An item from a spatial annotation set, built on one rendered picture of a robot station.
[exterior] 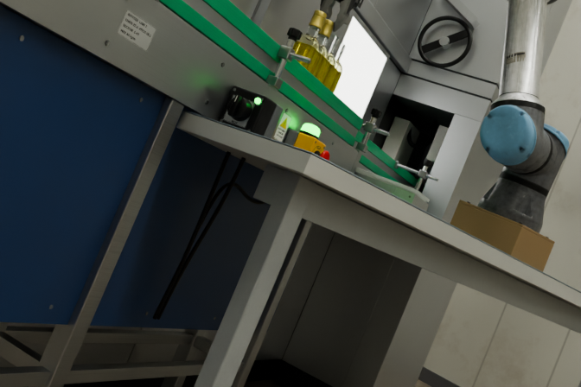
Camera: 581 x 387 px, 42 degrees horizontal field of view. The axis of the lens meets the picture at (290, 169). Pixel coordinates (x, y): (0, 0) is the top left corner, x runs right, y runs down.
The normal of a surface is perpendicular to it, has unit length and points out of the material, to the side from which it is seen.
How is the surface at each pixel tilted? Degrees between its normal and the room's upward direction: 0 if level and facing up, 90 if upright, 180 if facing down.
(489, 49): 90
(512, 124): 99
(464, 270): 90
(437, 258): 90
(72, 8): 90
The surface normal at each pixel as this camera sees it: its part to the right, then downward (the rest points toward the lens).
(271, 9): 0.84, 0.33
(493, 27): -0.39, -0.21
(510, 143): -0.60, -0.14
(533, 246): 0.66, 0.24
